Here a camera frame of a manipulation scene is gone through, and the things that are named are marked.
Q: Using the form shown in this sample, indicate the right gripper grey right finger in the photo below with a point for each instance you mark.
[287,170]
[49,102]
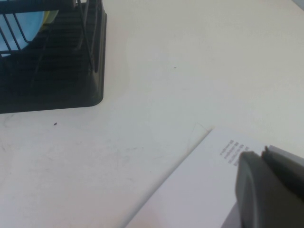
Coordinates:
[285,166]

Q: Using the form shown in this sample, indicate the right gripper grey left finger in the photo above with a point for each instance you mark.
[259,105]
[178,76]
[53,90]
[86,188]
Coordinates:
[266,199]

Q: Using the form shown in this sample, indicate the yellow plate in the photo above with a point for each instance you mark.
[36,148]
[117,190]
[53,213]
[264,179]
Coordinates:
[50,17]

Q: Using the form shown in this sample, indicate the blue plate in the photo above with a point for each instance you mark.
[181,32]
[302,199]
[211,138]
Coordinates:
[28,26]

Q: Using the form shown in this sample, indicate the white printed paper sheet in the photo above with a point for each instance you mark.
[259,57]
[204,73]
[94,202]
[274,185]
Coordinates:
[202,185]

